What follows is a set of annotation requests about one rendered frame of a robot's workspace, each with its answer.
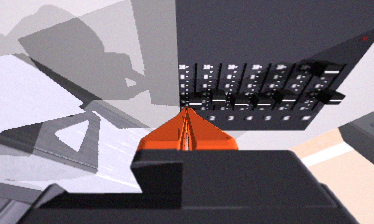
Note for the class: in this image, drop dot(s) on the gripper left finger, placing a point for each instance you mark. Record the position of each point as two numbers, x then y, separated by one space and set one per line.
169 135

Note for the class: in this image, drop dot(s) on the black lighting desk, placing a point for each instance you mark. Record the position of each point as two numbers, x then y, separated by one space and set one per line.
283 56

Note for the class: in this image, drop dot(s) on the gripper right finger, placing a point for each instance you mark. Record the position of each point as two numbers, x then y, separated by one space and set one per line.
206 136

